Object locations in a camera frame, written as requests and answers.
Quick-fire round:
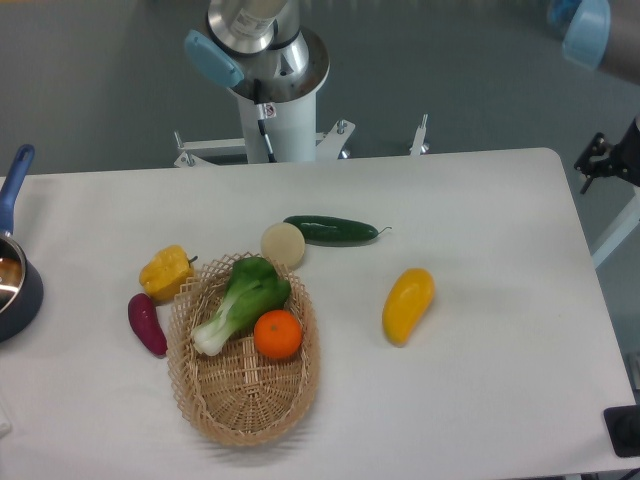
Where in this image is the blue handled saucepan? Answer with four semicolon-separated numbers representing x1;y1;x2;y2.
1;144;44;342

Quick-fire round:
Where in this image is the yellow bell pepper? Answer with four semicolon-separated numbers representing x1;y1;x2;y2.
139;245;195;303

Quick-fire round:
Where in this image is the orange tangerine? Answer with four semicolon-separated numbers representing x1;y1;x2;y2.
253;310;302;360

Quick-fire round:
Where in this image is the black device table corner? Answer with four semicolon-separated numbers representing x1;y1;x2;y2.
603;405;640;458

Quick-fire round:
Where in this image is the white stand leg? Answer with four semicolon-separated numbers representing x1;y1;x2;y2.
591;187;639;269

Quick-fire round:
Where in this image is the white base frame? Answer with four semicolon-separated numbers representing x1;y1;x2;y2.
173;113;430;168

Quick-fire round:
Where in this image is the second robot arm blue cap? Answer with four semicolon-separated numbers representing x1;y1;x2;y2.
547;0;639;84

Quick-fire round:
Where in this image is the yellow mango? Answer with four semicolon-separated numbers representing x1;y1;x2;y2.
382;268;435;346

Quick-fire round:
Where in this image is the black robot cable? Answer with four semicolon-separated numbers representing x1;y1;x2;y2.
252;78;278;164

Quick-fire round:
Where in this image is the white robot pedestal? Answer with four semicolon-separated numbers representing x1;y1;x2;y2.
235;93;316;164

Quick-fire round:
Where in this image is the green cucumber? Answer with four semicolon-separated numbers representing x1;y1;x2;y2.
283;215;390;247

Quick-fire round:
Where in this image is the round cream bun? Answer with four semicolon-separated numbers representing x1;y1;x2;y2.
260;222;305;269

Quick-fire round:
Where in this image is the green bok choy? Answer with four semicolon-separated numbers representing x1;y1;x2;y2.
191;257;291;356

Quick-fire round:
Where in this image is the purple sweet potato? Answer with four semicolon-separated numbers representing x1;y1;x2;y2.
128;293;167;357

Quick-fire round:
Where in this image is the woven wicker basket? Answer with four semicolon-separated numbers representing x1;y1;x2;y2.
166;253;320;446

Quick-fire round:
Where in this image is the black clamp mount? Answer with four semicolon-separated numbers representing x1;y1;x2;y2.
574;116;639;195

